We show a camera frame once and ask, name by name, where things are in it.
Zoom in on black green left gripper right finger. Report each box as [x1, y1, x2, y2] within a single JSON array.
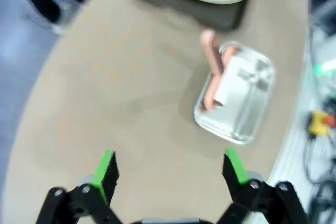
[[214, 147, 309, 224]]

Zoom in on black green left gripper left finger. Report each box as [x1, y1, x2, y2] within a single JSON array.
[[35, 150, 125, 224]]

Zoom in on shiny metal tray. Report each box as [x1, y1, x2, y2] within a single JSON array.
[[193, 40, 276, 145]]

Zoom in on yellow emergency stop box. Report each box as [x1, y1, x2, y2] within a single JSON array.
[[308, 111, 336, 137]]

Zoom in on person's white shoe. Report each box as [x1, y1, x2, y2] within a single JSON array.
[[51, 21, 71, 35]]

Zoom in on dark rectangular serving tray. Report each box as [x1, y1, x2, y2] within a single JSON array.
[[132, 0, 249, 32]]

